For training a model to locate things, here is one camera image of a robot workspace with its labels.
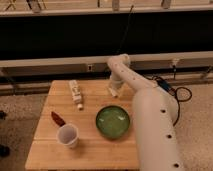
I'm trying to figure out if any white sponge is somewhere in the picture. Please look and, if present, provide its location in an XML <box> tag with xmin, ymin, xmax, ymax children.
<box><xmin>108</xmin><ymin>86</ymin><xmax>118</xmax><ymax>98</ymax></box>

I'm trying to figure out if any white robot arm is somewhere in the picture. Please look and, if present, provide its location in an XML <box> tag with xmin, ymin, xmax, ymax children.
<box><xmin>107</xmin><ymin>54</ymin><xmax>185</xmax><ymax>171</ymax></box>

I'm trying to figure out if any white ceramic cup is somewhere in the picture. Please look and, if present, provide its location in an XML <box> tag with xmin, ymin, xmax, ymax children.
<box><xmin>56</xmin><ymin>124</ymin><xmax>79</xmax><ymax>148</ymax></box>

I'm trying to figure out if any green bowl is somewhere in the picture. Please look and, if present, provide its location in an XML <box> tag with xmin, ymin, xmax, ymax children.
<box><xmin>95</xmin><ymin>105</ymin><xmax>130</xmax><ymax>139</ymax></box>

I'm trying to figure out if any white tube with cap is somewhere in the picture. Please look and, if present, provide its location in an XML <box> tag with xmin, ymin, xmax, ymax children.
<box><xmin>69</xmin><ymin>80</ymin><xmax>83</xmax><ymax>110</ymax></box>

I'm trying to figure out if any dark red small object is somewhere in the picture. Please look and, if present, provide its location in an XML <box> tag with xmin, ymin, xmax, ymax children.
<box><xmin>51</xmin><ymin>112</ymin><xmax>65</xmax><ymax>126</ymax></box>

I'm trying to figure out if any wooden table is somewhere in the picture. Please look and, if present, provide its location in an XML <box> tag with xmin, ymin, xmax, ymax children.
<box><xmin>25</xmin><ymin>80</ymin><xmax>139</xmax><ymax>171</ymax></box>

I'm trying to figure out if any white wall outlet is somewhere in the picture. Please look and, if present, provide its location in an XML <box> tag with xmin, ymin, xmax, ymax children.
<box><xmin>88</xmin><ymin>64</ymin><xmax>93</xmax><ymax>72</ymax></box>

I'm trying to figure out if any black cable on floor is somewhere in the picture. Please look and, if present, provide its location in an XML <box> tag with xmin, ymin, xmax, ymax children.
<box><xmin>151</xmin><ymin>64</ymin><xmax>193</xmax><ymax>127</ymax></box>

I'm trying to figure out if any black hanging cable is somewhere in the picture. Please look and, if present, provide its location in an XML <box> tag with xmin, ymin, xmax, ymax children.
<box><xmin>114</xmin><ymin>4</ymin><xmax>135</xmax><ymax>56</ymax></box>

